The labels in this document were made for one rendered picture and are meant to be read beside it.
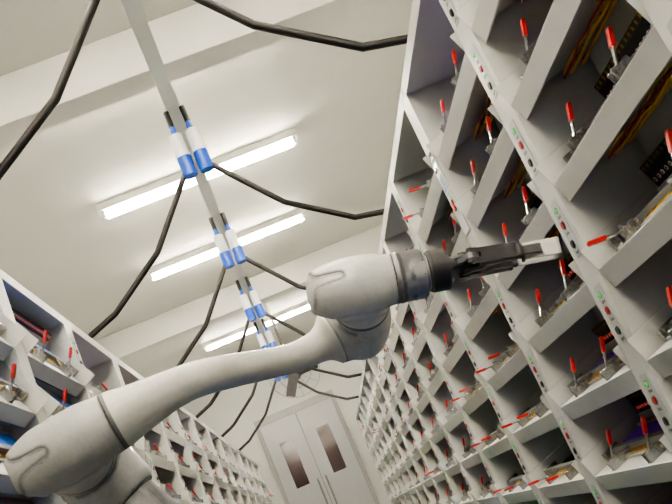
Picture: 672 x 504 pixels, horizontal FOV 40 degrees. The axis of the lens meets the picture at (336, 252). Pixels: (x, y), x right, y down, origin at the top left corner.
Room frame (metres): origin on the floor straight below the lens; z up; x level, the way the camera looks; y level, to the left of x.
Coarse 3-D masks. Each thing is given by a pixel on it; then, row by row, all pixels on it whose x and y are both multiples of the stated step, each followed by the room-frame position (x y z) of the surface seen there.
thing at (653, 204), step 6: (666, 186) 1.49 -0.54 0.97; (660, 192) 1.51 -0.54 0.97; (666, 192) 1.50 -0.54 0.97; (654, 198) 1.54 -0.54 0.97; (660, 198) 1.53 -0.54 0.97; (666, 198) 1.51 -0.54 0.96; (648, 204) 1.57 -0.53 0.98; (654, 204) 1.56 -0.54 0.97; (660, 204) 1.54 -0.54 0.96; (642, 210) 1.60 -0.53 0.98; (648, 210) 1.59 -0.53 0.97; (654, 210) 1.54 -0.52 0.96; (636, 216) 1.63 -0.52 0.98; (642, 216) 1.62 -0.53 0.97; (648, 216) 1.57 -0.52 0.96; (642, 222) 1.64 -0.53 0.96
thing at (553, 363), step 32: (416, 96) 2.46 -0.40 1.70; (448, 96) 2.47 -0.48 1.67; (416, 128) 2.52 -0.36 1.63; (480, 128) 2.47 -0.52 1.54; (480, 160) 2.47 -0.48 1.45; (480, 224) 2.46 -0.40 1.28; (512, 224) 2.47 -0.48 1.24; (512, 288) 2.46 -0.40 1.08; (544, 288) 2.47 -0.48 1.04; (544, 352) 2.46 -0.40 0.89; (576, 352) 2.47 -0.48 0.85; (608, 416) 2.47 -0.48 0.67; (640, 416) 2.48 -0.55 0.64
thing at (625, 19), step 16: (624, 0) 1.56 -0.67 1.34; (624, 16) 1.59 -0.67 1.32; (624, 32) 1.62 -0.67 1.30; (608, 48) 1.70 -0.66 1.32; (656, 112) 1.66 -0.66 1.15; (656, 128) 1.69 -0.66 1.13; (640, 144) 1.78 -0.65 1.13; (656, 144) 1.72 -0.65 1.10; (528, 176) 2.44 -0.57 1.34; (560, 240) 2.45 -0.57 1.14
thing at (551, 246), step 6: (540, 240) 1.57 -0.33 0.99; (546, 240) 1.57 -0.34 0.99; (552, 240) 1.57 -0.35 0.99; (558, 240) 1.57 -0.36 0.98; (546, 246) 1.57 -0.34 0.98; (552, 246) 1.57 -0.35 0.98; (558, 246) 1.57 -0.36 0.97; (540, 252) 1.57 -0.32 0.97; (546, 252) 1.57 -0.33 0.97; (552, 252) 1.57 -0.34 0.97; (558, 252) 1.57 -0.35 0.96; (528, 258) 1.56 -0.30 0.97; (534, 258) 1.57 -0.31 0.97
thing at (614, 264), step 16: (640, 208) 1.77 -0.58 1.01; (656, 224) 1.45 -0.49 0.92; (608, 240) 1.76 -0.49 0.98; (640, 240) 1.54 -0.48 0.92; (656, 240) 1.50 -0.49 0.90; (592, 256) 1.76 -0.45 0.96; (608, 256) 1.76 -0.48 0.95; (624, 256) 1.63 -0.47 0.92; (640, 256) 1.58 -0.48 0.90; (608, 272) 1.73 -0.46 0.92; (624, 272) 1.68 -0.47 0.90
